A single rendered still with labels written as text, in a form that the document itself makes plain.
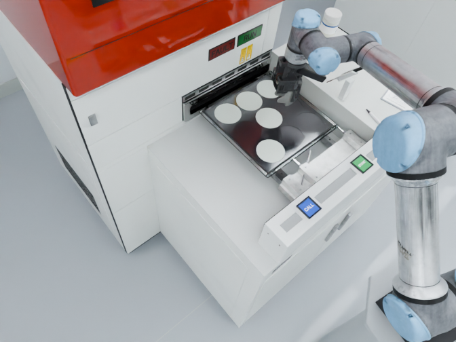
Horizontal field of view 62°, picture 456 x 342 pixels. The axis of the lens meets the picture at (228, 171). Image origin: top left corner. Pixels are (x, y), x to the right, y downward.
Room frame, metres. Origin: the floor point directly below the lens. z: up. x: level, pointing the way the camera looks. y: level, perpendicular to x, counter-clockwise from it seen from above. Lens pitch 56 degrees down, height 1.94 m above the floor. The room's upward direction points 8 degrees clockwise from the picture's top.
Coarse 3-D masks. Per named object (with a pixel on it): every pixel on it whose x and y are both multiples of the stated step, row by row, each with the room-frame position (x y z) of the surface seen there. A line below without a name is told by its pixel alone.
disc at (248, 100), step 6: (240, 96) 1.05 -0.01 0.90; (246, 96) 1.06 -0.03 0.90; (252, 96) 1.06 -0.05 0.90; (258, 96) 1.06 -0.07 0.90; (240, 102) 1.02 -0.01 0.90; (246, 102) 1.02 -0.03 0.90; (252, 102) 1.03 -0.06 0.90; (258, 102) 1.03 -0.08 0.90; (246, 108) 1.00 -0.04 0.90; (252, 108) 1.00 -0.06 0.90; (258, 108) 1.00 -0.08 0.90
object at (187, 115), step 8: (256, 64) 1.20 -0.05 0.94; (264, 64) 1.22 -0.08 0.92; (240, 72) 1.14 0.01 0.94; (248, 72) 1.16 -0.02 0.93; (264, 72) 1.24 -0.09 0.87; (232, 80) 1.10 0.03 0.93; (248, 80) 1.18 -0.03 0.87; (256, 80) 1.20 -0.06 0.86; (216, 88) 1.04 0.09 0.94; (232, 88) 1.12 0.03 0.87; (240, 88) 1.13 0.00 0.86; (200, 96) 0.98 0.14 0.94; (208, 96) 1.01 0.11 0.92; (216, 96) 1.06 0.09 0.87; (224, 96) 1.07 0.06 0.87; (184, 104) 0.93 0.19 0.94; (192, 104) 0.95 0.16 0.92; (208, 104) 1.01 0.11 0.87; (184, 112) 0.93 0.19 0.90; (192, 112) 0.96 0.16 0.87; (184, 120) 0.93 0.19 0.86
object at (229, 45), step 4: (232, 40) 1.09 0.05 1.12; (224, 44) 1.06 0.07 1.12; (228, 44) 1.08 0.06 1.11; (232, 44) 1.09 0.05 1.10; (216, 48) 1.04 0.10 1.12; (220, 48) 1.05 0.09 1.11; (224, 48) 1.07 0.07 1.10; (228, 48) 1.08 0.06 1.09; (232, 48) 1.09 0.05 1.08; (212, 52) 1.03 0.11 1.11; (216, 52) 1.04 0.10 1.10; (220, 52) 1.05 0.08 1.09; (224, 52) 1.07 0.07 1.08; (212, 56) 1.03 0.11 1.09; (216, 56) 1.04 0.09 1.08
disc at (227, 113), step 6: (216, 108) 0.97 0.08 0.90; (222, 108) 0.98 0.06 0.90; (228, 108) 0.98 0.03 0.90; (234, 108) 0.99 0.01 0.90; (216, 114) 0.94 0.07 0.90; (222, 114) 0.95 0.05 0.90; (228, 114) 0.95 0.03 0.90; (234, 114) 0.96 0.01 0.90; (240, 114) 0.96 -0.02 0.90; (222, 120) 0.92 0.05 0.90; (228, 120) 0.92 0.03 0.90; (234, 120) 0.93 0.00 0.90
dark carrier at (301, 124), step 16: (272, 80) 1.17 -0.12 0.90; (208, 112) 0.95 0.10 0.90; (256, 112) 0.98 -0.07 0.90; (288, 112) 1.01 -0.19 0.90; (304, 112) 1.02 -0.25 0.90; (224, 128) 0.88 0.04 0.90; (240, 128) 0.89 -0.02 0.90; (256, 128) 0.90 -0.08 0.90; (272, 128) 0.91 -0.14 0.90; (288, 128) 0.93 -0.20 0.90; (304, 128) 0.94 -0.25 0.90; (320, 128) 0.95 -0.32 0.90; (240, 144) 0.82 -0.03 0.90; (256, 144) 0.83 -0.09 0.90; (288, 144) 0.85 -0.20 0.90; (304, 144) 0.86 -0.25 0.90; (256, 160) 0.76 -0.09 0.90
